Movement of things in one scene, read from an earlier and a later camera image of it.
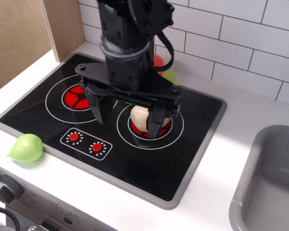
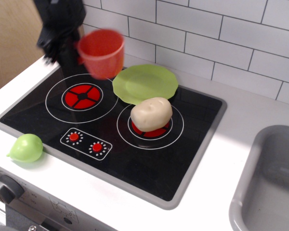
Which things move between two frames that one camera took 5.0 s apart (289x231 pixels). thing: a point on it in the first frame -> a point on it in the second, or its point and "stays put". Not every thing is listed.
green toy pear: (26, 148) stays put
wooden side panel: (22, 32) stays put
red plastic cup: (158, 61) -> (101, 51)
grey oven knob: (7, 188) stays put
